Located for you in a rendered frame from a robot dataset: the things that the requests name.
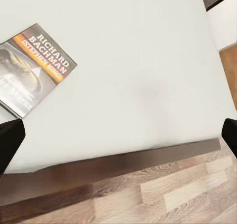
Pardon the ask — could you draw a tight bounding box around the hardback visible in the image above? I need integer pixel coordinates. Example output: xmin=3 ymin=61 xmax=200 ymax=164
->
xmin=0 ymin=24 xmax=77 ymax=119

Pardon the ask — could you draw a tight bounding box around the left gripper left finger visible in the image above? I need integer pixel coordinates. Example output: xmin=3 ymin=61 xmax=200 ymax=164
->
xmin=0 ymin=118 xmax=26 ymax=178

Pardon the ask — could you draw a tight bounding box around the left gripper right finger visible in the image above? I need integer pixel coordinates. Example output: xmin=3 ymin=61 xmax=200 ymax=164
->
xmin=221 ymin=118 xmax=237 ymax=157

